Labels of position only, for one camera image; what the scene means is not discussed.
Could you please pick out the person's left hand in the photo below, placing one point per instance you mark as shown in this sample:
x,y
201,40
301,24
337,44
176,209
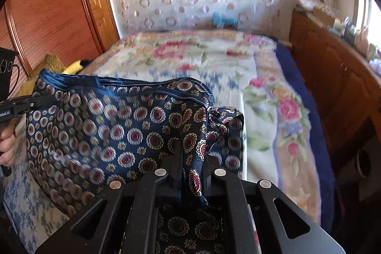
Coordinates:
x,y
6,144

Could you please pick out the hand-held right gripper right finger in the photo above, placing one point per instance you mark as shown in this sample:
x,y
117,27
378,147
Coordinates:
x,y
212,179

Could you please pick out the wood-framed window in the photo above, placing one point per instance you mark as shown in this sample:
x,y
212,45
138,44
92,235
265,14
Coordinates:
x,y
364,10

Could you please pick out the blue floral white sheet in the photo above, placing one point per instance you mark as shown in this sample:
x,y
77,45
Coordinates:
x,y
23,200

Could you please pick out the mustard paisley cloth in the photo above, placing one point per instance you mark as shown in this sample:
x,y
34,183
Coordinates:
x,y
49,66

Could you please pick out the navy blue bed sheet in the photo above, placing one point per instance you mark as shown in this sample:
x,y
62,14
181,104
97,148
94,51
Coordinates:
x,y
300,87

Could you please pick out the teal tissue box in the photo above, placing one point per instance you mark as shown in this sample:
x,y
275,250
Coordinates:
x,y
223,21

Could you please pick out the yellow plush toy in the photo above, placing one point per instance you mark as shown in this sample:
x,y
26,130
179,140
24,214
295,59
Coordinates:
x,y
76,66

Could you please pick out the floral rose blanket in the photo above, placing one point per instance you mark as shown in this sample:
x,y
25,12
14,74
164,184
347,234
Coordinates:
x,y
232,69

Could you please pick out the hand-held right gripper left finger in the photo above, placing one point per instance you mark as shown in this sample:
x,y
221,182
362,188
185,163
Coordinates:
x,y
177,176

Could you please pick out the navy medallion-print top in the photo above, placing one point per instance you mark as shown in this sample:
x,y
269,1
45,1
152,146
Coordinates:
x,y
104,129

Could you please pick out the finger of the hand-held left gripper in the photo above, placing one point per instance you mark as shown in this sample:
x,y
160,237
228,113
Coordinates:
x,y
28,103

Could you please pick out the long wooden cabinet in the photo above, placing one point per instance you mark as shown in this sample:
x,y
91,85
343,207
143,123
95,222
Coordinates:
x,y
333,75

